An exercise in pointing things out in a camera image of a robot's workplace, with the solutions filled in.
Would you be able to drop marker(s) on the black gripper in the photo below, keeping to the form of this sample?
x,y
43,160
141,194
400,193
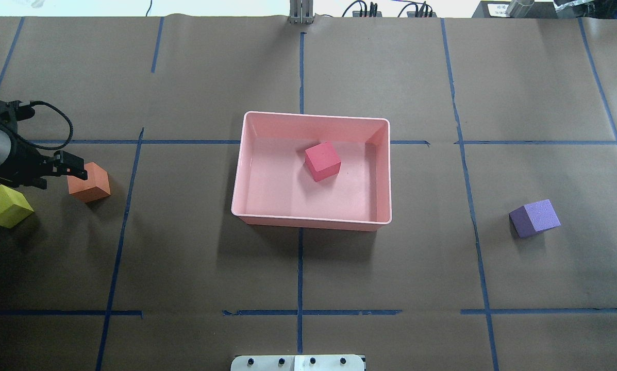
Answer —
x,y
21,164

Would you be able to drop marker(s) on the orange foam block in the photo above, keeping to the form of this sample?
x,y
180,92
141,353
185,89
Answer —
x,y
96,187

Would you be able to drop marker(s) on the pink foam block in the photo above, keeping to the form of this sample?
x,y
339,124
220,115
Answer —
x,y
322,161

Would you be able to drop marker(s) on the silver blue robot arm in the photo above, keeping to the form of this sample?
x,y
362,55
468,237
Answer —
x,y
47,151

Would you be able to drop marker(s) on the pink plastic bin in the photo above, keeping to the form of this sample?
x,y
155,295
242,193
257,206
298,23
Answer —
x,y
274,187

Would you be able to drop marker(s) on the yellow foam block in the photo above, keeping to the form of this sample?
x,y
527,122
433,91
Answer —
x,y
14,207

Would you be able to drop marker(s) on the purple foam block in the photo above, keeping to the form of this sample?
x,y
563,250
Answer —
x,y
533,219

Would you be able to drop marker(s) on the silver metal cylinder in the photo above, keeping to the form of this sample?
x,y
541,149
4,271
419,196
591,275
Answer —
x,y
519,9

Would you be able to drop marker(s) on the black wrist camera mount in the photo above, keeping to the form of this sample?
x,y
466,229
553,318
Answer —
x,y
13,112

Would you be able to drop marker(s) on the aluminium frame post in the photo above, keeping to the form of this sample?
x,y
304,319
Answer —
x,y
301,12

